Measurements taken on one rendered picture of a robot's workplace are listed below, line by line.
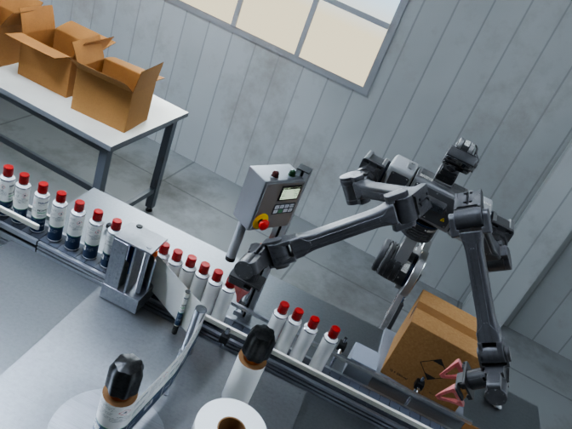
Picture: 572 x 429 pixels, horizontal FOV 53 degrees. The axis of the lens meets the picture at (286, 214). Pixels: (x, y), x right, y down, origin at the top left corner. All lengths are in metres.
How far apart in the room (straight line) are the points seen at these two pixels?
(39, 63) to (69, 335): 2.04
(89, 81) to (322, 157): 1.87
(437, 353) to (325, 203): 2.55
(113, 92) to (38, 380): 1.86
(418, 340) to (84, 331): 1.13
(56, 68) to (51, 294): 1.73
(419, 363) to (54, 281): 1.33
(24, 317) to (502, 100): 3.14
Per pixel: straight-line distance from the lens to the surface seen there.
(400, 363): 2.22
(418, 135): 4.19
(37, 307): 2.08
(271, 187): 1.78
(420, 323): 2.13
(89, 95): 3.37
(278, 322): 1.97
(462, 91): 4.08
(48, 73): 3.60
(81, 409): 1.75
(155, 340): 1.97
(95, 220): 2.11
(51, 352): 1.88
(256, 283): 1.70
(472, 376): 1.79
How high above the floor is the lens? 2.28
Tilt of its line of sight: 30 degrees down
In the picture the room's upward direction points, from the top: 22 degrees clockwise
